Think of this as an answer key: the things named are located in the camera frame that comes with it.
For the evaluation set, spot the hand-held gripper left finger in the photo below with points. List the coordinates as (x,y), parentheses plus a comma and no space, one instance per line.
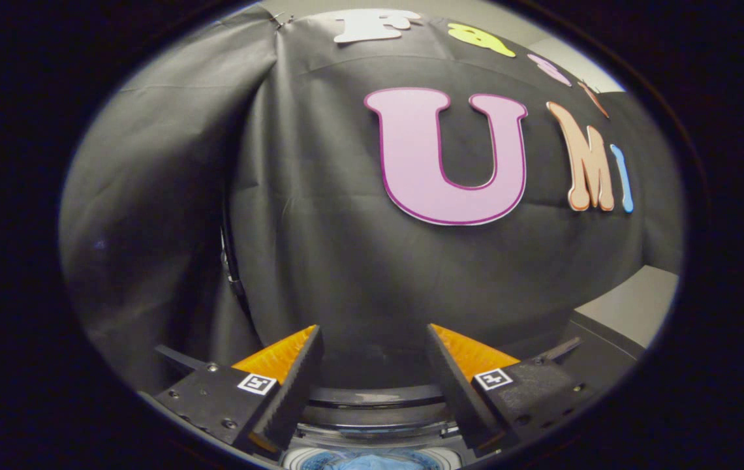
(294,391)

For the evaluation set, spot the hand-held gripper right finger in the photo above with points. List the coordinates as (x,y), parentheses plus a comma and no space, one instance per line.
(463,391)

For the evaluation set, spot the grey washing machine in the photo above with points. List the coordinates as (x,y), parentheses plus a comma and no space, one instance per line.
(372,434)

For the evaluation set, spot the light blue cloth garment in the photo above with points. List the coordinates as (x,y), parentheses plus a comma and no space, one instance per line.
(372,462)

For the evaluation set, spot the black backdrop cloth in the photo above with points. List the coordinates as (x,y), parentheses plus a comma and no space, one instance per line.
(313,261)

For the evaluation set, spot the backdrop stand pole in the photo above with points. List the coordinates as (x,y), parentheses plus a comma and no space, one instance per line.
(232,274)

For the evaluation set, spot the beige cabinet with dark top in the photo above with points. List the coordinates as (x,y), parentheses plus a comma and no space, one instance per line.
(633,307)

